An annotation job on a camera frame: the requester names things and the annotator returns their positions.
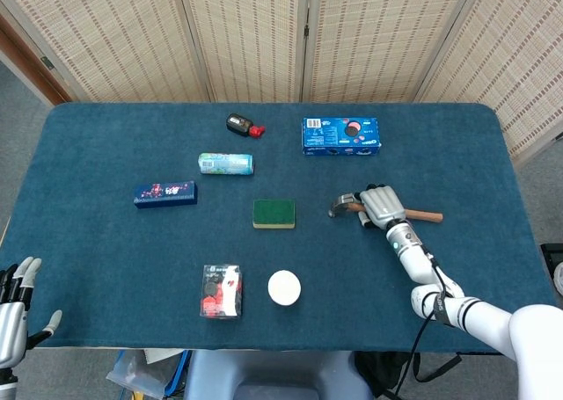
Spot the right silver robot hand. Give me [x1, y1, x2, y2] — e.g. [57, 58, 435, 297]
[356, 183, 408, 230]

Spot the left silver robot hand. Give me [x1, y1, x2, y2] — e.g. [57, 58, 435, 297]
[0, 257, 63, 370]

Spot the wooden handle claw hammer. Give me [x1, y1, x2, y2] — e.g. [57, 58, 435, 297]
[327, 192, 444, 223]

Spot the green and yellow sponge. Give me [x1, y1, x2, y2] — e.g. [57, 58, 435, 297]
[252, 198, 296, 230]

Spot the blue Oreo cookie box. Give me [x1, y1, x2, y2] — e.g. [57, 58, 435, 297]
[301, 117, 383, 156]

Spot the blue carpet table cover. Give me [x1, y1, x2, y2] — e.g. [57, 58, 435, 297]
[0, 102, 558, 353]

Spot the black bottle with red cap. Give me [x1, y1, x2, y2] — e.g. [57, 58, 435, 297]
[225, 113, 267, 139]

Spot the woven bamboo screen panel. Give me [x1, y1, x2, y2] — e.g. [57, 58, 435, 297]
[300, 0, 479, 105]
[415, 0, 563, 166]
[175, 0, 310, 104]
[0, 0, 211, 105]

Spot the black box beside table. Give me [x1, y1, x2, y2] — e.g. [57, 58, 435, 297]
[539, 243, 563, 296]

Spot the clear box with red pieces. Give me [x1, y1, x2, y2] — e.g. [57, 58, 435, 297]
[199, 264, 244, 319]

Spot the blue-grey chair seat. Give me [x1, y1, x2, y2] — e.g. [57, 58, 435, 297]
[183, 350, 375, 400]

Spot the dark blue long box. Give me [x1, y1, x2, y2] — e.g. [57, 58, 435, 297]
[133, 180, 198, 210]

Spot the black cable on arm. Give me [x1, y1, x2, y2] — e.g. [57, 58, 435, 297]
[393, 244, 454, 400]

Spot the black bag with straps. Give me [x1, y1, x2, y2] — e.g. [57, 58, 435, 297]
[354, 351, 464, 400]

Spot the brown wooden door frame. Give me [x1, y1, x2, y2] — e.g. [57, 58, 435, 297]
[0, 15, 72, 107]

